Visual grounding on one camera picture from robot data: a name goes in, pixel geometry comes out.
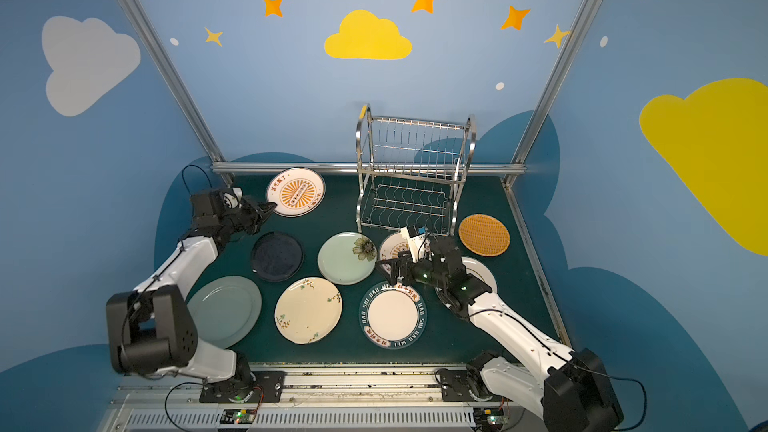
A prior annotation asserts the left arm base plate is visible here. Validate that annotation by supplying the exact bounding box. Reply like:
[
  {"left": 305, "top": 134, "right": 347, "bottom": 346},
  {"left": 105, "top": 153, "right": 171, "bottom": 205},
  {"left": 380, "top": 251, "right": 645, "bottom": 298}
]
[{"left": 199, "top": 370, "right": 286, "bottom": 404}]

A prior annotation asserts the chrome wire dish rack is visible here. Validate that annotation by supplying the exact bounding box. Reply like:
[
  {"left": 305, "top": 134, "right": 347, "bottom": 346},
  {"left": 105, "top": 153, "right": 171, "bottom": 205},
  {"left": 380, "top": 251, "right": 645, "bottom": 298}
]
[{"left": 355, "top": 104, "right": 477, "bottom": 236}]

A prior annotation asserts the white plate black cloud line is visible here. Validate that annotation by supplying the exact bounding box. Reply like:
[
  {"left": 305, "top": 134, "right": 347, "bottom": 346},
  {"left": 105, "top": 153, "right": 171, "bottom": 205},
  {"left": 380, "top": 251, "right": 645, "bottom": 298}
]
[{"left": 436, "top": 257, "right": 498, "bottom": 310}]

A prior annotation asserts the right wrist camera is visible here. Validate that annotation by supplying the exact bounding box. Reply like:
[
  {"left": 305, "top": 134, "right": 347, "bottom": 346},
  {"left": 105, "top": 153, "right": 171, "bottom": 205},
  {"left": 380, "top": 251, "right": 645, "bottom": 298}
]
[{"left": 400, "top": 225, "right": 429, "bottom": 263}]

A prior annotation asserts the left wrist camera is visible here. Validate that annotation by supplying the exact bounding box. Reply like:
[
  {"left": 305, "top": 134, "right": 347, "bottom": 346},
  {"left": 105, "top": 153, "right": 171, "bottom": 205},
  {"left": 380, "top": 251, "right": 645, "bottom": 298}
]
[{"left": 219, "top": 187, "right": 242, "bottom": 209}]

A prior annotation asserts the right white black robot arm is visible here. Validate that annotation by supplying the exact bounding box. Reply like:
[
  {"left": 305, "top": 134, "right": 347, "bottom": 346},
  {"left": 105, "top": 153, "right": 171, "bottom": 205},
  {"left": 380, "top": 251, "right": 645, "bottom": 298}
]
[{"left": 376, "top": 234, "right": 624, "bottom": 431}]

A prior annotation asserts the pale green flower plate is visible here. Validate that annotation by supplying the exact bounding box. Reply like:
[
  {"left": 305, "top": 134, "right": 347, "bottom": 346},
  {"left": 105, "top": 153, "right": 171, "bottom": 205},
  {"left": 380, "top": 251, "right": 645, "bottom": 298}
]
[{"left": 317, "top": 232, "right": 378, "bottom": 285}]

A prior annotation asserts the large pale green plate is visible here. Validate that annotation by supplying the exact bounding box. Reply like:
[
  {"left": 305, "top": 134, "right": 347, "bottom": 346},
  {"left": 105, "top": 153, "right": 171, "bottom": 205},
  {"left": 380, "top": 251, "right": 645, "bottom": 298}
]
[{"left": 187, "top": 276, "right": 263, "bottom": 349}]

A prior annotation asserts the orange sunburst plate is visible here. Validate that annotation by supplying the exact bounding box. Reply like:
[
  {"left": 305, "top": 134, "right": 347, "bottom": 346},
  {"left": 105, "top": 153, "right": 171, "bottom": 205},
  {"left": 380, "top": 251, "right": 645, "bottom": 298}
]
[
  {"left": 377, "top": 232, "right": 411, "bottom": 279},
  {"left": 266, "top": 167, "right": 326, "bottom": 217}
]

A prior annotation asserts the left circuit board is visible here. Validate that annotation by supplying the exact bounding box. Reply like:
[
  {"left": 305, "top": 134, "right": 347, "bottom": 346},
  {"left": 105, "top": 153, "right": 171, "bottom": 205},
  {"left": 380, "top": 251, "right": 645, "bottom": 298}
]
[{"left": 219, "top": 409, "right": 258, "bottom": 426}]

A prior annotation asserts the right circuit board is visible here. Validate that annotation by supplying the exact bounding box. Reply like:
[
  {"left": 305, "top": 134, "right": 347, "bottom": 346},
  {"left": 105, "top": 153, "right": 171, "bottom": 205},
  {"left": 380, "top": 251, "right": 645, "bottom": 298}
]
[{"left": 473, "top": 408, "right": 507, "bottom": 431}]

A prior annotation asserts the aluminium frame post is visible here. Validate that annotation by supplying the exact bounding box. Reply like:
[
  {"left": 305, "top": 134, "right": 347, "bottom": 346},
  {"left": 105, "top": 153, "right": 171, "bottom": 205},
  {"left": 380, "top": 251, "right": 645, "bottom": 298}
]
[
  {"left": 117, "top": 0, "right": 225, "bottom": 165},
  {"left": 503, "top": 0, "right": 603, "bottom": 191}
]

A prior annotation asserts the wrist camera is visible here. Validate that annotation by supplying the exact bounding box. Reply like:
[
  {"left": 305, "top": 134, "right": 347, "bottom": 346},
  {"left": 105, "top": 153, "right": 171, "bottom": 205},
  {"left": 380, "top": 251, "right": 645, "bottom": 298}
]
[
  {"left": 219, "top": 187, "right": 242, "bottom": 209},
  {"left": 400, "top": 225, "right": 429, "bottom": 263}
]

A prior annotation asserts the yellow woven round plate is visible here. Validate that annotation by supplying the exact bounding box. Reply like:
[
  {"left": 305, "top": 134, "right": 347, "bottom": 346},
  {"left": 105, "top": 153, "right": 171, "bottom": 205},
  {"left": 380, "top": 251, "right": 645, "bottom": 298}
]
[{"left": 458, "top": 214, "right": 511, "bottom": 257}]

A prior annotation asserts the left aluminium frame post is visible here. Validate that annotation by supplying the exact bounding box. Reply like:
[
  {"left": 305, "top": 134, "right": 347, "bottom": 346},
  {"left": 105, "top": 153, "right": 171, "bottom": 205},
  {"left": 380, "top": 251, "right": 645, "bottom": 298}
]
[{"left": 117, "top": 0, "right": 225, "bottom": 165}]

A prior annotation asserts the aluminium rail front frame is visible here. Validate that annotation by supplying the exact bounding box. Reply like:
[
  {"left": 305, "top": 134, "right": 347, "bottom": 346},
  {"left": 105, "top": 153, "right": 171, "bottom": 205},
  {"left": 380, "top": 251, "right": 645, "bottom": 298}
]
[{"left": 98, "top": 364, "right": 540, "bottom": 431}]

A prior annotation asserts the white plate dark lettered rim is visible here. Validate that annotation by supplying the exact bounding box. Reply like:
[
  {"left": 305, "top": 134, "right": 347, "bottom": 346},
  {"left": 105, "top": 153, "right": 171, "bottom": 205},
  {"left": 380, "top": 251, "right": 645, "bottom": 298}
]
[{"left": 358, "top": 282, "right": 428, "bottom": 350}]

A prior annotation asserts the circuit board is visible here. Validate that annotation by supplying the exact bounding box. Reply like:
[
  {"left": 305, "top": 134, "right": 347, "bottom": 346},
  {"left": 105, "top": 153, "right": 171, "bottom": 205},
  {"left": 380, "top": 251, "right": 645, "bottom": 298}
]
[
  {"left": 219, "top": 409, "right": 258, "bottom": 426},
  {"left": 473, "top": 408, "right": 507, "bottom": 431}
]

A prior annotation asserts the cream floral plate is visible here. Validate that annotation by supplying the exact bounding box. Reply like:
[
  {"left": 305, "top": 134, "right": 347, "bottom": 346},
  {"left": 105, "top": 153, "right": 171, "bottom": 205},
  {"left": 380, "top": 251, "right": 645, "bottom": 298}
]
[{"left": 274, "top": 277, "right": 343, "bottom": 345}]

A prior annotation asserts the rear aluminium frame bar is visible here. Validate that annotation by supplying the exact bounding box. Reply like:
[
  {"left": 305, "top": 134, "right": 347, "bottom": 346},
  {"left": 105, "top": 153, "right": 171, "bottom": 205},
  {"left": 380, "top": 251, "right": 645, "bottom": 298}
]
[{"left": 212, "top": 162, "right": 526, "bottom": 176}]

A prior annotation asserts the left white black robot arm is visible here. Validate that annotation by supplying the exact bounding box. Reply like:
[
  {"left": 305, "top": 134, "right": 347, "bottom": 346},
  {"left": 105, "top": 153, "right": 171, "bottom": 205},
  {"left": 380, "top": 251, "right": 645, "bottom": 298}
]
[{"left": 106, "top": 187, "right": 277, "bottom": 396}]

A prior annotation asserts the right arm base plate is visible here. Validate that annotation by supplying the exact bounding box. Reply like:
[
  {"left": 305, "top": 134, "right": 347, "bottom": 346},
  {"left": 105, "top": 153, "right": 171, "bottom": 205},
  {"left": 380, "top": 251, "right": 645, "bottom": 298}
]
[{"left": 434, "top": 368, "right": 512, "bottom": 403}]

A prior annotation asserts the black glossy plate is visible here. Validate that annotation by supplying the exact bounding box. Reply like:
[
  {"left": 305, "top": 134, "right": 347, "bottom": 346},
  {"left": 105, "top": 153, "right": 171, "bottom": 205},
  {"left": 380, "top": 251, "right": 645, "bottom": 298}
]
[{"left": 250, "top": 232, "right": 304, "bottom": 282}]

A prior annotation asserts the right aluminium frame post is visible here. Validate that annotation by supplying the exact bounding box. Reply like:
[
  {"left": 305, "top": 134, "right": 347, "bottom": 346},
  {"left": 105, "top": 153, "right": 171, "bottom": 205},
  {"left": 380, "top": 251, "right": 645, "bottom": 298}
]
[{"left": 503, "top": 0, "right": 603, "bottom": 191}]

